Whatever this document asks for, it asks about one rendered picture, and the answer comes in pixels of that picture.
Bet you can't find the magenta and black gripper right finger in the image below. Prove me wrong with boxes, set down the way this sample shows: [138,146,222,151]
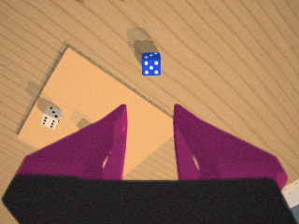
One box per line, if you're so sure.
[173,104,288,190]

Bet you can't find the blue dice with white pips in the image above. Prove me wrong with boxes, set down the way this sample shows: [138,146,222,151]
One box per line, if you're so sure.
[142,52,161,76]

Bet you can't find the orange mat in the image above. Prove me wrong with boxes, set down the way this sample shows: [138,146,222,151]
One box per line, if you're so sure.
[18,46,174,176]

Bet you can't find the white dice with black pips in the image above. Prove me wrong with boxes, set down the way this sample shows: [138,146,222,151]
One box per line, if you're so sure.
[40,105,63,130]

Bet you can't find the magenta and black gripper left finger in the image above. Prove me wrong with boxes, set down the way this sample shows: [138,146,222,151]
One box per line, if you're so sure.
[13,104,128,180]

